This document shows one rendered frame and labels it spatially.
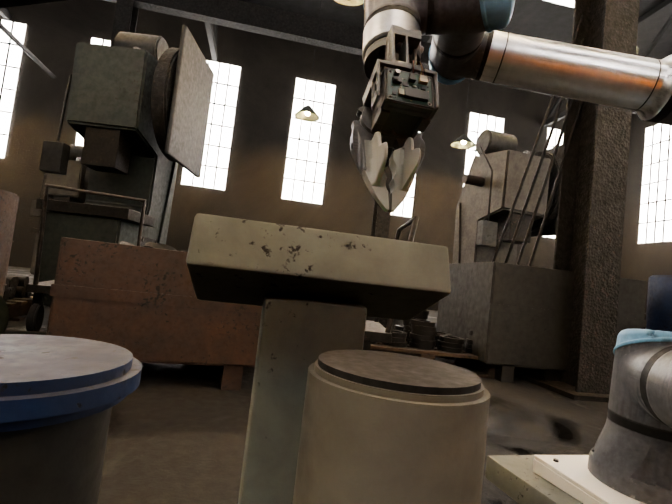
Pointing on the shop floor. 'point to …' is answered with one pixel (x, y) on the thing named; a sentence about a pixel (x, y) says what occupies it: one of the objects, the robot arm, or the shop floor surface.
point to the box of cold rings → (522, 313)
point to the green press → (128, 139)
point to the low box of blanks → (149, 308)
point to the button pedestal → (303, 316)
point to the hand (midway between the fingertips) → (387, 204)
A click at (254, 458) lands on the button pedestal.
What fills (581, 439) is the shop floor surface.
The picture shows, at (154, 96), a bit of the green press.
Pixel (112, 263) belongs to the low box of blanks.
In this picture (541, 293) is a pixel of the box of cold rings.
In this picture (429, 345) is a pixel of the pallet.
